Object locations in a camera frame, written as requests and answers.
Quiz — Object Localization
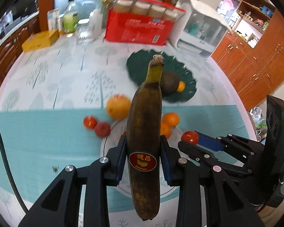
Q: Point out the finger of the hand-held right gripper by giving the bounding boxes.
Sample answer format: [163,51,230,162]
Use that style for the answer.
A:
[194,131,266,169]
[178,141,254,178]

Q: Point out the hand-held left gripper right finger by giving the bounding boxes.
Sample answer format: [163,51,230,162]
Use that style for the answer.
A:
[160,135,267,227]

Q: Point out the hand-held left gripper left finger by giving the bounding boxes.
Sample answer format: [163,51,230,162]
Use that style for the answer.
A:
[18,136,128,227]

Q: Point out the red tomato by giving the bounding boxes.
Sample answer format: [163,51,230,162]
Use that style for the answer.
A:
[95,122,111,138]
[83,116,97,129]
[181,131,199,145]

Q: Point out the white leaf-print plate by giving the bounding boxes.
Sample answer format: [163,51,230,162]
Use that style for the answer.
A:
[100,119,197,195]

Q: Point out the overripe brown banana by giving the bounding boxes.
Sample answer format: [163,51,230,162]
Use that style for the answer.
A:
[126,54,165,221]

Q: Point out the large yellow-orange citrus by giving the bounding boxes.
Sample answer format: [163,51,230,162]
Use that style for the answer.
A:
[106,94,132,120]

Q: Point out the green leaf-shaped plate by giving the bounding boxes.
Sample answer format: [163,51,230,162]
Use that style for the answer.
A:
[126,50,197,103]

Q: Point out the clear plastic bag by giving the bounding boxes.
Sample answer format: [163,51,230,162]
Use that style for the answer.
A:
[250,106,267,126]

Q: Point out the brown coconut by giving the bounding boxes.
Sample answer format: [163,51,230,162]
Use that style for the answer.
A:
[161,72,180,93]

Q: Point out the teal placemat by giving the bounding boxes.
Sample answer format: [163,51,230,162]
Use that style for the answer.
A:
[0,105,257,218]

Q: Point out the wooden cabinet with shelves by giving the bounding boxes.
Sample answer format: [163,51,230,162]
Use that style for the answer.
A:
[212,0,284,110]

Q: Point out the white countertop appliance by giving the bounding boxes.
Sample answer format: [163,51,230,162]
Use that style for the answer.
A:
[175,0,233,60]

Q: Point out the tree print tablecloth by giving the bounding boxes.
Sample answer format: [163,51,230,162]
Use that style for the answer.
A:
[0,32,258,227]

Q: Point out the beige jar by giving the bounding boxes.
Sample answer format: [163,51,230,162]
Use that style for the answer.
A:
[149,3,167,17]
[115,0,134,12]
[164,7,180,20]
[133,1,152,15]

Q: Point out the red jar gift box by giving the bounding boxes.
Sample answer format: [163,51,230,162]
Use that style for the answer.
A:
[104,0,186,46]

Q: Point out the glass jar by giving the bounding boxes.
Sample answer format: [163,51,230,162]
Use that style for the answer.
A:
[75,19,95,43]

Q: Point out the yellow box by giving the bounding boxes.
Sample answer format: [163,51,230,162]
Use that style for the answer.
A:
[22,30,58,52]

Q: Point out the clear bottle with green label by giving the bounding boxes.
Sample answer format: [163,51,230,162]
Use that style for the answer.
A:
[63,0,79,34]

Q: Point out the wooden kitchen counter cabinet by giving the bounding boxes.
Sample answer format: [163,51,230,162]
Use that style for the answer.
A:
[0,12,41,88]

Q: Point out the white and blue carton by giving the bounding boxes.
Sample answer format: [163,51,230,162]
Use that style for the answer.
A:
[47,8,60,31]

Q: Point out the black cable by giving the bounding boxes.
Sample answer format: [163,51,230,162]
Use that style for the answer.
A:
[0,116,29,212]

